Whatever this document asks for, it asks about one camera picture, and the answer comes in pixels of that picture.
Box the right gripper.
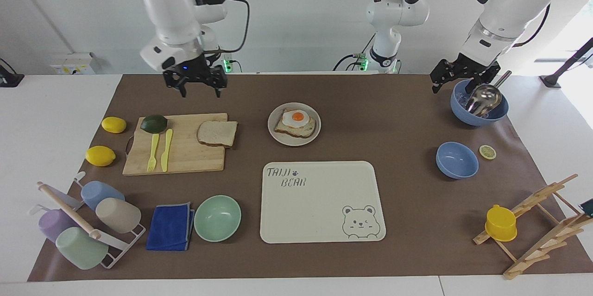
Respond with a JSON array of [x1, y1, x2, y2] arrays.
[[163, 53, 229, 99]]

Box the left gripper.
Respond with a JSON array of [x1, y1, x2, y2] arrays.
[[429, 53, 501, 95]]

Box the round grey plate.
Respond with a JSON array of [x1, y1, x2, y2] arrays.
[[267, 102, 322, 147]]

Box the silver metal ladle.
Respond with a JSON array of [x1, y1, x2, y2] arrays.
[[464, 70, 513, 119]]

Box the blue bowl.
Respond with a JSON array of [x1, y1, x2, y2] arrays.
[[435, 141, 479, 180], [450, 79, 510, 127]]

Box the plain bread slice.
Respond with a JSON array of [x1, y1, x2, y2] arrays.
[[196, 120, 239, 149]]

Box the dark green avocado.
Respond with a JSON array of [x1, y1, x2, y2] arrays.
[[140, 114, 169, 134]]

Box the yellow plastic knife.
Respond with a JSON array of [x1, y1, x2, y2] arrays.
[[160, 128, 174, 173]]

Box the wooden cutting board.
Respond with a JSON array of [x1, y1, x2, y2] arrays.
[[122, 113, 229, 176]]

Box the yellow plastic fork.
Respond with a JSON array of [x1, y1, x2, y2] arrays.
[[147, 133, 160, 173]]

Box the yellow lemon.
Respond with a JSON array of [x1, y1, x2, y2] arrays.
[[101, 116, 127, 134], [85, 145, 117, 167]]

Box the black stand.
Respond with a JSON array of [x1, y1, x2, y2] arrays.
[[539, 37, 593, 88], [0, 58, 25, 88]]

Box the fried egg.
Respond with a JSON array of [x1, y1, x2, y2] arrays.
[[281, 108, 310, 129]]

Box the toasted bread slice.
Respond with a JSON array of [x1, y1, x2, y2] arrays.
[[274, 109, 317, 139]]

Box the green bowl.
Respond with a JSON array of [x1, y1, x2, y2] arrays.
[[193, 195, 242, 243]]

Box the wooden drying rack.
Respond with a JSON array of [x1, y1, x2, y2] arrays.
[[472, 174, 593, 281]]

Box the blue cup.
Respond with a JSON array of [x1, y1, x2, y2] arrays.
[[81, 180, 126, 211]]

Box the blue folded cloth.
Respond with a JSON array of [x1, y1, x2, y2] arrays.
[[146, 202, 196, 252]]

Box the yellow cup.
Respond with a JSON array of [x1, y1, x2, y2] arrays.
[[485, 204, 518, 243]]

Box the beige cup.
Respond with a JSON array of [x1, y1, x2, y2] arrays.
[[95, 197, 142, 234]]

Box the cream tray with bear print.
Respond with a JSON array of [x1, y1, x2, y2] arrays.
[[259, 160, 387, 245]]

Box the white cup rack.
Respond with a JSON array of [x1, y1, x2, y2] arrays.
[[28, 171, 147, 270]]

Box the purple cup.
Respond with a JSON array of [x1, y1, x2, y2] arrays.
[[38, 208, 80, 244]]

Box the green cup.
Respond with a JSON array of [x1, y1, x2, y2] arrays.
[[55, 226, 110, 271]]

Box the black cable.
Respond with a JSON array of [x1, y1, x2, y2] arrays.
[[332, 32, 377, 72], [511, 3, 552, 49], [217, 0, 251, 54]]

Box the white wall socket box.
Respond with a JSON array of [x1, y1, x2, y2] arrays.
[[50, 52, 97, 76]]

